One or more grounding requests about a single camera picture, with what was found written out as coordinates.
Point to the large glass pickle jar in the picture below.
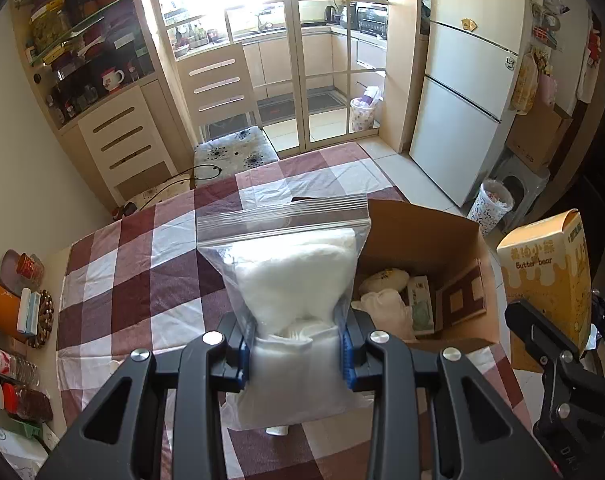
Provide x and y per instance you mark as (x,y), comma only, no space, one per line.
(47,25)

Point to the white fluffy sock with bow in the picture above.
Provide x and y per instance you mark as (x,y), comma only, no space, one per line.
(385,312)

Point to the pink bowl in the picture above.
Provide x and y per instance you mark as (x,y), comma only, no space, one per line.
(10,267)

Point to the dotted waste bin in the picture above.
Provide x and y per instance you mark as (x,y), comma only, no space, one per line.
(365,112)

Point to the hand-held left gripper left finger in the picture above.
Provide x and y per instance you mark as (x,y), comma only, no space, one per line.
(230,355)

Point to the checked tablecloth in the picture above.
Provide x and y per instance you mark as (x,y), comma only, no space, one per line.
(147,280)

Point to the white refrigerator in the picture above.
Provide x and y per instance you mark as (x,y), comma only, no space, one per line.
(457,125)

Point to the kitchen base cabinets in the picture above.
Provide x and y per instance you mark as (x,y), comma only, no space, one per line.
(277,65)

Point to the yellow cartoon carton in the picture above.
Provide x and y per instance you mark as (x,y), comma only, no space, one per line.
(542,270)

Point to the brown cardboard box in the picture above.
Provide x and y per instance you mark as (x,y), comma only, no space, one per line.
(422,240)

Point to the red lidded jar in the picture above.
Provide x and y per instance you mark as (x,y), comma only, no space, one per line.
(27,402)

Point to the grey plastic stool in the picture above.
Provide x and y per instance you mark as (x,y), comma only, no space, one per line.
(527,180)

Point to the beaded wooden trivet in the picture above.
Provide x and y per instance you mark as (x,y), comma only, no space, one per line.
(46,315)

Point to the printed white packet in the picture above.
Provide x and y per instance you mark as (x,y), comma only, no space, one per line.
(7,452)

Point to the white and blue box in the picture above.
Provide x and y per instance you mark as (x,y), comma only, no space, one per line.
(28,310)

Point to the cream squeeze tube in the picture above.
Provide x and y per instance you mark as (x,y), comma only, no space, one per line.
(277,430)

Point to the glass cup with red print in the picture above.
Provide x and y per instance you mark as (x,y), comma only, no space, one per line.
(31,266)

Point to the orange container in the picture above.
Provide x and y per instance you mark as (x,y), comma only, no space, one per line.
(2,310)

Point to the green plastic piece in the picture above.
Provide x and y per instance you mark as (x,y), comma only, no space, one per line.
(27,429)

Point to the kitchen floor mat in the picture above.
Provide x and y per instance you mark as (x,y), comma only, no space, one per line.
(302,105)

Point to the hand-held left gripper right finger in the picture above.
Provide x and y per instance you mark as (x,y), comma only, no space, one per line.
(351,360)

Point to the glass shelf display cabinet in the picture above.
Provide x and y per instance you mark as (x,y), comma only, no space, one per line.
(152,105)

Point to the electric kettle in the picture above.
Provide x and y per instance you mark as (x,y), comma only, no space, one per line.
(331,14)

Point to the closed cardboard carton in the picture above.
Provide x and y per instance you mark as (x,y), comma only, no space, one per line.
(540,140)

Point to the yellow hanging bag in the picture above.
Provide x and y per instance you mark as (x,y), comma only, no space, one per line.
(524,82)

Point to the pink hanging bag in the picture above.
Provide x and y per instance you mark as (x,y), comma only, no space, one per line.
(547,90)

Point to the glass sliding door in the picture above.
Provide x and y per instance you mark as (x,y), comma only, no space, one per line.
(296,60)

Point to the green tissue pack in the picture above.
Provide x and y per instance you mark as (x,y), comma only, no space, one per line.
(421,305)

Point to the squiggle patterned waste bin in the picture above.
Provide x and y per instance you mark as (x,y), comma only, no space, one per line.
(487,210)

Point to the floral seat cushion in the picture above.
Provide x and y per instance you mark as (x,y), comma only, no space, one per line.
(237,150)

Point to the clear water bottle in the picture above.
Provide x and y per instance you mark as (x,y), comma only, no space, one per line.
(10,362)

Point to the white pineapple plush toy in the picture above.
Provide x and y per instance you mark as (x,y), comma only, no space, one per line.
(385,280)

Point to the zip bag of cotton pads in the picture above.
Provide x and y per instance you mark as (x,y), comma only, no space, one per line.
(292,285)

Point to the white mug with red print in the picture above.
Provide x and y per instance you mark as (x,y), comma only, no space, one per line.
(111,80)

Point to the countertop oven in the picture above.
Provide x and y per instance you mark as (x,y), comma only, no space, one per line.
(372,20)

